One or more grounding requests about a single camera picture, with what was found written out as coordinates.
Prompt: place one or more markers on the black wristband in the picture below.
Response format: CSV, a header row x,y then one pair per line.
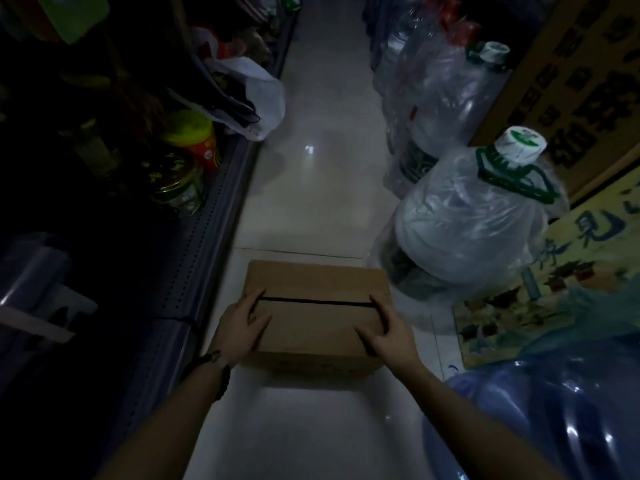
x,y
222,377

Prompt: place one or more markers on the white plastic bag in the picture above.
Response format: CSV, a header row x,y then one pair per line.
x,y
255,94

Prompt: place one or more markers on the green label jar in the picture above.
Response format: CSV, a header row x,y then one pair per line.
x,y
180,187

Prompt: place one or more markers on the person's left forearm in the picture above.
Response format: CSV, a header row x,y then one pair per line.
x,y
165,424

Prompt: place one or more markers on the person's right hand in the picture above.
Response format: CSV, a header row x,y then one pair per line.
x,y
397,344

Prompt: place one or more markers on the person's right thumb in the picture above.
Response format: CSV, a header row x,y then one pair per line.
x,y
366,338

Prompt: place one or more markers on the yellow illustrated carton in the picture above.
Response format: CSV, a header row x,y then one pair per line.
x,y
575,274

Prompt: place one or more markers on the red jar yellow lid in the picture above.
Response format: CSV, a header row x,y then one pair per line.
x,y
197,139

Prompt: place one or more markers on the person's left thumb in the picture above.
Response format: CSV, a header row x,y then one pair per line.
x,y
262,327

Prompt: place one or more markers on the red cap water jug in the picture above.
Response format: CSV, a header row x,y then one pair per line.
x,y
435,59
410,29

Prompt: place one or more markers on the person's left hand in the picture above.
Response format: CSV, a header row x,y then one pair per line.
x,y
235,334

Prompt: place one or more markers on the white cap water jug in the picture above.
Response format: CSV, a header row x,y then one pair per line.
x,y
450,104

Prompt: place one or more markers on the metal store shelf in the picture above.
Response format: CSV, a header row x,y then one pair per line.
x,y
210,234

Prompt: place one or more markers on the clear plastic film roll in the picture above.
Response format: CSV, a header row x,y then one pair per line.
x,y
30,269

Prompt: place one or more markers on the brown cardboard box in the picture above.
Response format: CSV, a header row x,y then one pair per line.
x,y
315,319

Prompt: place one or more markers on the blue water barrel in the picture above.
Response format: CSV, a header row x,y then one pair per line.
x,y
550,414

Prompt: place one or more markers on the person's right forearm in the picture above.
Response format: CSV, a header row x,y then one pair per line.
x,y
475,424

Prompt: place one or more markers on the brown printed carton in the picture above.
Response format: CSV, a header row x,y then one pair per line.
x,y
575,79

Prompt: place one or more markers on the green packet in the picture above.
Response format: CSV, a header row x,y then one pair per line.
x,y
70,14

